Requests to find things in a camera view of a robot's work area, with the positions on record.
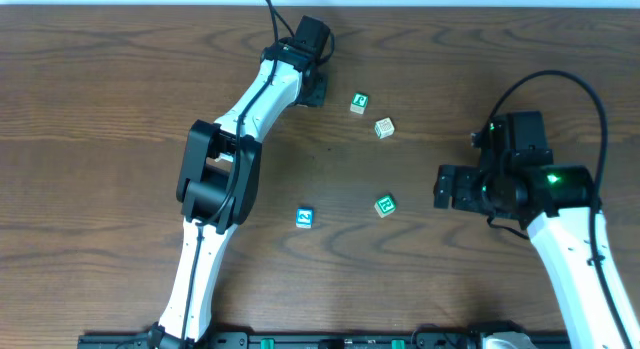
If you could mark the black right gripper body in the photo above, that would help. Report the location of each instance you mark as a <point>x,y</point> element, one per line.
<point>445,186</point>

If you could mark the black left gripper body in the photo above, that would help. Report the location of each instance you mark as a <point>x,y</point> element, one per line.
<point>316,91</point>

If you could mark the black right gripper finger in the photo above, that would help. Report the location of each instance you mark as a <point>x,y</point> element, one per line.
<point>442,195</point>
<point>446,174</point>

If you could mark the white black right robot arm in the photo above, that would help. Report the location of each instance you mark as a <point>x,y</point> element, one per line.
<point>560,216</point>

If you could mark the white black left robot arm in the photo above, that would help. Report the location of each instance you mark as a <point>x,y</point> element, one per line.
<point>217,188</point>

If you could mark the green letter P block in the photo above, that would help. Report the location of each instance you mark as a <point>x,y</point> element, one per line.
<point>359,103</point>

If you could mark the green letter R block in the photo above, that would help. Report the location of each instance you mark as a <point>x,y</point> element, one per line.
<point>385,206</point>

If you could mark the plain wooden patterned block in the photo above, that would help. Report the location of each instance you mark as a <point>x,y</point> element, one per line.
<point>384,128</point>

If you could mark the blue number 2 block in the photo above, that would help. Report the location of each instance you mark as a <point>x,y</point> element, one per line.
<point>304,218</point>

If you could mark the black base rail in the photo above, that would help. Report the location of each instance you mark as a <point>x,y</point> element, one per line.
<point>430,336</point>

